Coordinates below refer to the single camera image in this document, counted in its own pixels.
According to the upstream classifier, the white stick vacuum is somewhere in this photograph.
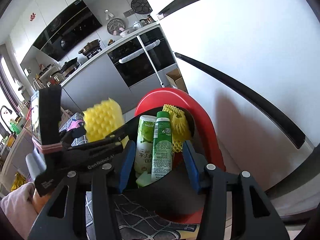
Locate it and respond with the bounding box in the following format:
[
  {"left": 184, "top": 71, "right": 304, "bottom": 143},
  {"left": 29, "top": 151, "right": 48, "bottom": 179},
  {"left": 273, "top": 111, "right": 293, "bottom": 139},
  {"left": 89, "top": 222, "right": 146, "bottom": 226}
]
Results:
[{"left": 136, "top": 35, "right": 165, "bottom": 88}]

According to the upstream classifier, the white kitchen counter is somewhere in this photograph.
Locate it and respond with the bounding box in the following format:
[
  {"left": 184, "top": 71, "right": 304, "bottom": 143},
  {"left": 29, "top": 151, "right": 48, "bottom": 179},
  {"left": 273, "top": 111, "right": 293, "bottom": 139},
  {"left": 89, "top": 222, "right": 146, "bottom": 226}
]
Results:
[{"left": 60, "top": 22, "right": 161, "bottom": 88}]

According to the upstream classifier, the red plastic chair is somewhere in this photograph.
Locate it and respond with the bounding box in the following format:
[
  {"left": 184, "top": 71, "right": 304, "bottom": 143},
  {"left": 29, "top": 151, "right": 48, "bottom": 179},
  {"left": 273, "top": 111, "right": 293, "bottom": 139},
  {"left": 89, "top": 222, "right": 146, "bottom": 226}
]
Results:
[{"left": 135, "top": 88, "right": 226, "bottom": 224}]

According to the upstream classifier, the green tube bottle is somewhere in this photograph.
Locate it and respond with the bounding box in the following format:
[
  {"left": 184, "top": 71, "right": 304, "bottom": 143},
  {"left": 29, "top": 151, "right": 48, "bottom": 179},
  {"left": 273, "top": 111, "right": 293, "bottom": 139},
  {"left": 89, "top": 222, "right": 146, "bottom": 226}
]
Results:
[{"left": 151, "top": 111, "right": 172, "bottom": 182}]

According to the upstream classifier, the pink sleeve forearm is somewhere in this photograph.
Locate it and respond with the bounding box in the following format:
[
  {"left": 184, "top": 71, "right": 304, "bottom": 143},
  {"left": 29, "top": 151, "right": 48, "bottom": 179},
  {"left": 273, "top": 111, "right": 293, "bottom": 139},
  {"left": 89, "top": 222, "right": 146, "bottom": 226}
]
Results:
[{"left": 1, "top": 182, "right": 38, "bottom": 239}]

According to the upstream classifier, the grey checkered tablecloth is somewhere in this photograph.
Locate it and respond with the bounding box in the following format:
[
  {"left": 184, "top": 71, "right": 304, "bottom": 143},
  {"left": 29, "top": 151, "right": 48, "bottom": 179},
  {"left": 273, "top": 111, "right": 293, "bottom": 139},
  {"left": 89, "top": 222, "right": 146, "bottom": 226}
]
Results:
[{"left": 114, "top": 194, "right": 200, "bottom": 239}]

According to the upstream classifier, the beige storage rack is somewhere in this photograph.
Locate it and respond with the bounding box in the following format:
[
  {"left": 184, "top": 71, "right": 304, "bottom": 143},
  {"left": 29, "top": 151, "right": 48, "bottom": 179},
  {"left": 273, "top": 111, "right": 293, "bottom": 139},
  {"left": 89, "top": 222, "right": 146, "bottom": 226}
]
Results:
[{"left": 24, "top": 107, "right": 73, "bottom": 136}]

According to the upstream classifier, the round metal wall rack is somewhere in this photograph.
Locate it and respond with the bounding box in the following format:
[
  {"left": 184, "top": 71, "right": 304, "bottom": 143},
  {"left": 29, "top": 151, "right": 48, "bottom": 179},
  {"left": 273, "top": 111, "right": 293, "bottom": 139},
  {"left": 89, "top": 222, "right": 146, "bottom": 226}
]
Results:
[{"left": 106, "top": 18, "right": 126, "bottom": 36}]

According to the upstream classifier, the yellow sponge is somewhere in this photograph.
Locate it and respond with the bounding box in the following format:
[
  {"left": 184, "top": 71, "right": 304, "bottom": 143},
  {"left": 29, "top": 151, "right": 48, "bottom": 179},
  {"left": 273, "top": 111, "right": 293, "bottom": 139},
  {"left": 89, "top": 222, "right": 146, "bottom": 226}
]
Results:
[{"left": 84, "top": 98, "right": 125, "bottom": 142}]

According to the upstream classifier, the black trash bin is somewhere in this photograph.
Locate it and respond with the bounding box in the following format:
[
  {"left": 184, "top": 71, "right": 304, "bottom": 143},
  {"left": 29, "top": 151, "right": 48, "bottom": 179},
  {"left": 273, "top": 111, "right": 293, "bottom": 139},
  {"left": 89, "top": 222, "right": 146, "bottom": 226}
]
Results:
[{"left": 122, "top": 106, "right": 208, "bottom": 218}]

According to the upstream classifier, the black frying pan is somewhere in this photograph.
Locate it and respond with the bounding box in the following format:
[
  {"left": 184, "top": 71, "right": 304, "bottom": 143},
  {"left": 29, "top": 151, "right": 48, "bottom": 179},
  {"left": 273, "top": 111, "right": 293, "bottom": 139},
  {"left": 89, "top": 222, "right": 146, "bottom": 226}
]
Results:
[{"left": 50, "top": 57, "right": 80, "bottom": 78}]

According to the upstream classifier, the black range hood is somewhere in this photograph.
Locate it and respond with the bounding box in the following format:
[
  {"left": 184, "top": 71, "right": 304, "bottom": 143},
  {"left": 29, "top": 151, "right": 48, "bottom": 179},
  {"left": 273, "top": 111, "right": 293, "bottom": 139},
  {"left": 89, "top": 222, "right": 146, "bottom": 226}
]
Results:
[{"left": 33, "top": 0, "right": 102, "bottom": 61}]

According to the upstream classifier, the black faucet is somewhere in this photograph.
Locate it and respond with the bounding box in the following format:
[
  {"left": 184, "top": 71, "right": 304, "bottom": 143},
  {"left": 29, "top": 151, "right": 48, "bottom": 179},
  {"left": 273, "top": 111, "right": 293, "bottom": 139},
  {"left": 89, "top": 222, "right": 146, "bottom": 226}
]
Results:
[{"left": 1, "top": 106, "right": 13, "bottom": 129}]

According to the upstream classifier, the white refrigerator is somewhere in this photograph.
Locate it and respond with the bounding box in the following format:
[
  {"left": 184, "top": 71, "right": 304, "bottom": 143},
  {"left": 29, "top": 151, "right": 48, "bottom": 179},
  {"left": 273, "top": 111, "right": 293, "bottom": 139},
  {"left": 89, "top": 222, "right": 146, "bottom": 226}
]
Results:
[{"left": 161, "top": 0, "right": 319, "bottom": 189}]

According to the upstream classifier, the black wok on stove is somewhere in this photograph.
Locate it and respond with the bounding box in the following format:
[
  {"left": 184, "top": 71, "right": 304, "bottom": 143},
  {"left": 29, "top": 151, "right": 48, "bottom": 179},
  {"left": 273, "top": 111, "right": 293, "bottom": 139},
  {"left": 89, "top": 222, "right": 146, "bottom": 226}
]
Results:
[{"left": 78, "top": 39, "right": 100, "bottom": 56}]

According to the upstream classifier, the gold foil bag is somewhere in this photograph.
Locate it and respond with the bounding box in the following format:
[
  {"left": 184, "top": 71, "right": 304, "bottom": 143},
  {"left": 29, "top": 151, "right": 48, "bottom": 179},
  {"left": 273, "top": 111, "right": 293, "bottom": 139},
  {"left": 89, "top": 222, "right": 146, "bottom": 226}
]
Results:
[{"left": 11, "top": 172, "right": 27, "bottom": 192}]

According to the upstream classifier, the cardboard box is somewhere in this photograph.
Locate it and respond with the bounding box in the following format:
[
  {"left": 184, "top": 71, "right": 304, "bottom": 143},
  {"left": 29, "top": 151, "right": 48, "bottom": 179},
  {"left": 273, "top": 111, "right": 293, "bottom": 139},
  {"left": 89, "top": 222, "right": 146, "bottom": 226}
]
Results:
[{"left": 166, "top": 68, "right": 188, "bottom": 93}]

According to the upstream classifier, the black round wall trivet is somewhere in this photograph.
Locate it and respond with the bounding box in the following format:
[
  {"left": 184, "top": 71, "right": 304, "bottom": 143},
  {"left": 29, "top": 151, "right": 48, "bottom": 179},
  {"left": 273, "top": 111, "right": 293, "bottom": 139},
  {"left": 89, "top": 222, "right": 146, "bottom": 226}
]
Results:
[{"left": 131, "top": 0, "right": 152, "bottom": 15}]

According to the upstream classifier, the black built-in oven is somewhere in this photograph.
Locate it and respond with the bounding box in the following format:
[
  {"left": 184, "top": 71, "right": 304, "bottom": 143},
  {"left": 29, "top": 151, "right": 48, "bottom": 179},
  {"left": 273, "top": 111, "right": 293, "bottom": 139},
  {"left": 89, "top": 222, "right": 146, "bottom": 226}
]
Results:
[{"left": 108, "top": 27, "right": 175, "bottom": 87}]

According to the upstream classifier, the pink paper piece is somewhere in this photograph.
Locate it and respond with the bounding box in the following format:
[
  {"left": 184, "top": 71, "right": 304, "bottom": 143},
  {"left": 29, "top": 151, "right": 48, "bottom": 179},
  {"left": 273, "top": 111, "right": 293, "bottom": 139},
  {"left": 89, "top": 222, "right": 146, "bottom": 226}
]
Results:
[{"left": 66, "top": 119, "right": 85, "bottom": 131}]

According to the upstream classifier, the yellow foam fruit net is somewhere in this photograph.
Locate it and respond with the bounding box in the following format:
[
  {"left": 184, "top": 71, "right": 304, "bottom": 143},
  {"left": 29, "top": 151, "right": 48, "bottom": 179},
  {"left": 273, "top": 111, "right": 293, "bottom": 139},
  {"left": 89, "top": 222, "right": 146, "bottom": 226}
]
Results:
[{"left": 163, "top": 104, "right": 192, "bottom": 153}]

